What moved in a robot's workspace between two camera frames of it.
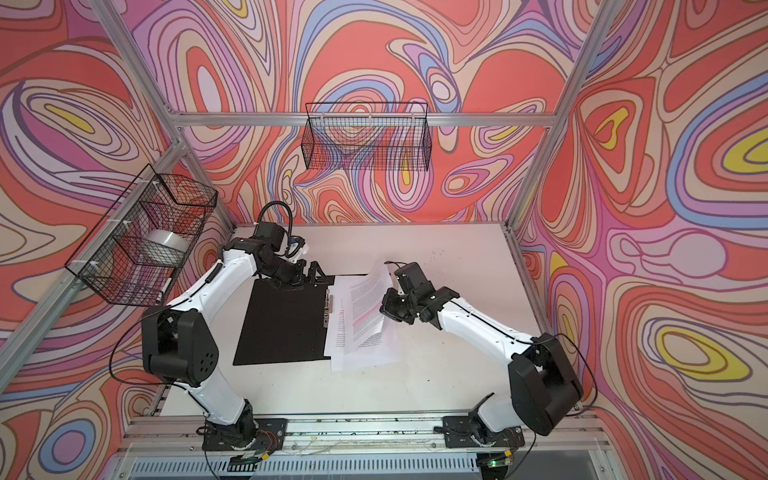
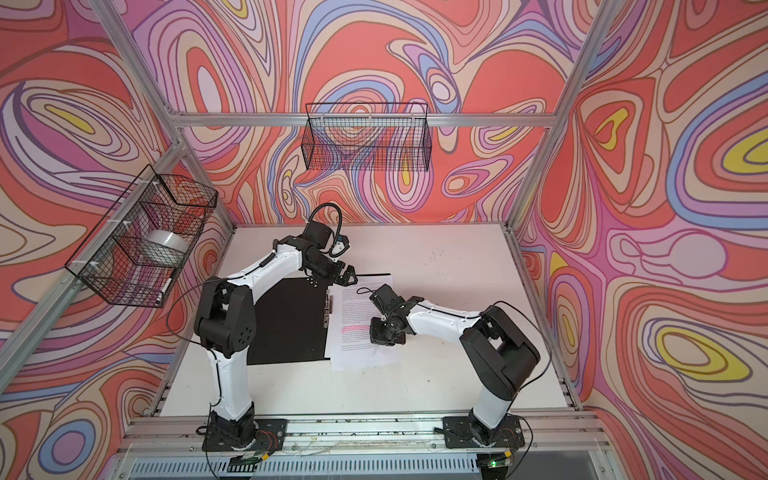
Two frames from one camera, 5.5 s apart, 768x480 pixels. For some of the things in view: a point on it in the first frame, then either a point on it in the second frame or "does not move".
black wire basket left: [133, 256] does not move
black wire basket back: [372, 136] does not move
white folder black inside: [283, 325] does not move
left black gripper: [301, 278] -> [337, 277]
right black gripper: [388, 307] -> [377, 338]
